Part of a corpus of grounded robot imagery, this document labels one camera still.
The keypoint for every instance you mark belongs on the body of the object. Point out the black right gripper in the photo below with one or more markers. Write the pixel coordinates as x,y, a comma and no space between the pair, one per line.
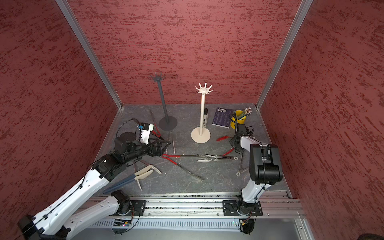
242,149

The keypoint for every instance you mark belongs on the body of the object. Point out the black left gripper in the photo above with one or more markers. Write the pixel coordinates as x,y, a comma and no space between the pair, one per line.
159,152

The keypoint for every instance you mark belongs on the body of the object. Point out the small red silicone tongs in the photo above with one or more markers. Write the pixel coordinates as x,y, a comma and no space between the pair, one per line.
226,140

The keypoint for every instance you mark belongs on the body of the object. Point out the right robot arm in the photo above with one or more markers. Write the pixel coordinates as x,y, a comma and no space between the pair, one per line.
265,168

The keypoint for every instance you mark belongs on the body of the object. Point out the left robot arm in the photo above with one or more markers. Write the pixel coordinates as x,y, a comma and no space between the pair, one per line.
59,220

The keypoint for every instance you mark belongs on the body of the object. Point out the red looped long steel tongs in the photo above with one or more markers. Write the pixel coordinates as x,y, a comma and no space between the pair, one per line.
170,159

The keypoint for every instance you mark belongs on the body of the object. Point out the dark grey utensil rack stand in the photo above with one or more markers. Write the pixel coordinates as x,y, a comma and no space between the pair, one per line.
167,123

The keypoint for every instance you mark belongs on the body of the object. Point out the scalloped steel serving tongs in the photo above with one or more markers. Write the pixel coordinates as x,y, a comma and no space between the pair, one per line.
203,158

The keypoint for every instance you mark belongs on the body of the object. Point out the cream utensil rack stand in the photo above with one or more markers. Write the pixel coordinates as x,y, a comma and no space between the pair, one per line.
201,134

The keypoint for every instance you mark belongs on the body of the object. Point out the yellow metal pencil bucket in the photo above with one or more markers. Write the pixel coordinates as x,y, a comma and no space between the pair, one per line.
234,119

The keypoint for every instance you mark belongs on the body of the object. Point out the bundle of pencils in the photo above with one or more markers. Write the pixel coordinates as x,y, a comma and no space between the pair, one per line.
244,113

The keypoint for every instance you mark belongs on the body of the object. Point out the purple book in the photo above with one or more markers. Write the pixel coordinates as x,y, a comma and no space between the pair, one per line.
222,117

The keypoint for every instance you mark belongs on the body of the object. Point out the white black stapler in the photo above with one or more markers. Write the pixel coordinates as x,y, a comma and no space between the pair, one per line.
205,117

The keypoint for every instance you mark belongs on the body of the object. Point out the pink handled tweezers tongs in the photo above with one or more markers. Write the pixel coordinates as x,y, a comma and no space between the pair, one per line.
171,147

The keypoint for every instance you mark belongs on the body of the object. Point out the cream blue handled tongs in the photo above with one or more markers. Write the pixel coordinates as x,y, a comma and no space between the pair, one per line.
136,177

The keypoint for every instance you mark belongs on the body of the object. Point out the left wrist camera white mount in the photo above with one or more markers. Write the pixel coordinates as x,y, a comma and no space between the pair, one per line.
145,132

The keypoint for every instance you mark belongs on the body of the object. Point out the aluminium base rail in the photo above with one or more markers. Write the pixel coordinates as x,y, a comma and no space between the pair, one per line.
205,211

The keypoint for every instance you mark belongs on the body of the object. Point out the aluminium corner post right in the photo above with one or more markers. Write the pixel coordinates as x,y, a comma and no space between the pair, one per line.
290,37

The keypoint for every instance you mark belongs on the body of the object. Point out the aluminium corner post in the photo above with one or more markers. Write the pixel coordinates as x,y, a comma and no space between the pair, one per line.
79,33
290,37

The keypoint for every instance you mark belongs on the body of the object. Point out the aluminium corner post left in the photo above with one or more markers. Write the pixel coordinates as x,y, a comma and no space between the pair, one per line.
79,33

